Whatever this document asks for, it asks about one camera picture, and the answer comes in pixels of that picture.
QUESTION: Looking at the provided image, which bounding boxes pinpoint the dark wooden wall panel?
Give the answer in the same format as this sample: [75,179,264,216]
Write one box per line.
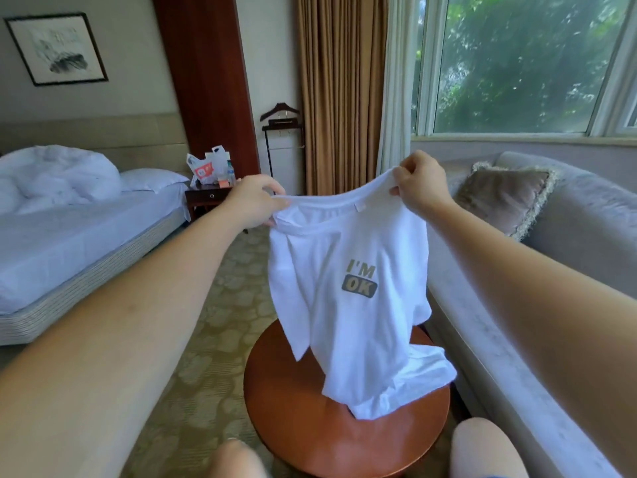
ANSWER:
[151,0,262,178]

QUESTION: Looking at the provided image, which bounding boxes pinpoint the white T-shirt dark print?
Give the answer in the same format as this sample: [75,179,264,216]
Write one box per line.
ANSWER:
[267,169,459,421]

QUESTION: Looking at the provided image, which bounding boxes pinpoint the white pillow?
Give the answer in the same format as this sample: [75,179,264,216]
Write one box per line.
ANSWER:
[119,168,190,194]

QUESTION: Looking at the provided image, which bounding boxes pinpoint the brown fringed cushion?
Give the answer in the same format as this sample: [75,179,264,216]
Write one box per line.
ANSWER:
[455,161,561,242]

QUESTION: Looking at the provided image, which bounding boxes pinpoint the beige padded headboard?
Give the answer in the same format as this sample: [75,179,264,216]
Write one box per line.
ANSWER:
[0,112,190,175]

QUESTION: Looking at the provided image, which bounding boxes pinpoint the grey velvet chaise sofa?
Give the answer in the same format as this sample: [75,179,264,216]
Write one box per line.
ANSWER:
[423,151,637,478]

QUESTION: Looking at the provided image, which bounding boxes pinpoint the white sheer curtain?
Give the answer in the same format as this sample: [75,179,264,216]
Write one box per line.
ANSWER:
[375,0,427,177]

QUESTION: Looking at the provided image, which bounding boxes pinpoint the person's right forearm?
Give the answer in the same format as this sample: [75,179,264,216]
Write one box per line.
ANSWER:
[428,199,637,478]

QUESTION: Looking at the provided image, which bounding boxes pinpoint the round wooden table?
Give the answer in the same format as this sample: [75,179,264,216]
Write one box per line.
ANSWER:
[244,318,452,478]

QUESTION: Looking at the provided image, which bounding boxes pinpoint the person's right leg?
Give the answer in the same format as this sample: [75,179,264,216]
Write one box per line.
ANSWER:
[450,418,531,478]

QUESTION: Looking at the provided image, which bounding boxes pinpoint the person's left forearm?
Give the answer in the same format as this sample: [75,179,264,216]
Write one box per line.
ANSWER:
[0,204,250,478]

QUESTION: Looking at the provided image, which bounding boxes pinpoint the white plastic bag red print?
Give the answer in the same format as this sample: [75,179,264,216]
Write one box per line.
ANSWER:
[186,154,217,187]

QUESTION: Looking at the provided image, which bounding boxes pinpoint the white bed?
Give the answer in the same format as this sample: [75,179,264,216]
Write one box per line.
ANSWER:
[0,144,192,347]

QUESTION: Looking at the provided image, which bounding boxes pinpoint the person's left hand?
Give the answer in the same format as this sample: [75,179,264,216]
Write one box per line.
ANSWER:
[217,174,294,231]

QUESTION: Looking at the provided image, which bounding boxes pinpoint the dark wooden nightstand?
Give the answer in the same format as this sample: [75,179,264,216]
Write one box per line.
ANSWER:
[184,186,232,220]

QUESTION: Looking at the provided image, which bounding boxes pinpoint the white framed window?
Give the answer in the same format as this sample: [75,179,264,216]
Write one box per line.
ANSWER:
[413,0,637,145]

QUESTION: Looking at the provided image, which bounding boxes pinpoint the person's right hand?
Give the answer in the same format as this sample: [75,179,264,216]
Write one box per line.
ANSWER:
[390,150,459,223]

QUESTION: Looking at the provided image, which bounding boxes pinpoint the white duvet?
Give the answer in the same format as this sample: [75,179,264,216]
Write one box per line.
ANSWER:
[0,144,123,217]

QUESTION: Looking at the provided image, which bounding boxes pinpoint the black valet stand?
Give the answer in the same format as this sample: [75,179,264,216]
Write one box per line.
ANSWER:
[259,102,305,178]

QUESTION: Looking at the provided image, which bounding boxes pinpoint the beige curtain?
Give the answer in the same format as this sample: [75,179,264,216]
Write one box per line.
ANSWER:
[295,0,391,197]

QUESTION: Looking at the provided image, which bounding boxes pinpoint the plain white plastic bag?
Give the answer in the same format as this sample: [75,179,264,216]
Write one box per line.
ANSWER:
[209,145,238,188]

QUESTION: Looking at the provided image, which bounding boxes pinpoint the black framed picture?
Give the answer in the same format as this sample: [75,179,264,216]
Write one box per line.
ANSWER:
[5,13,109,88]

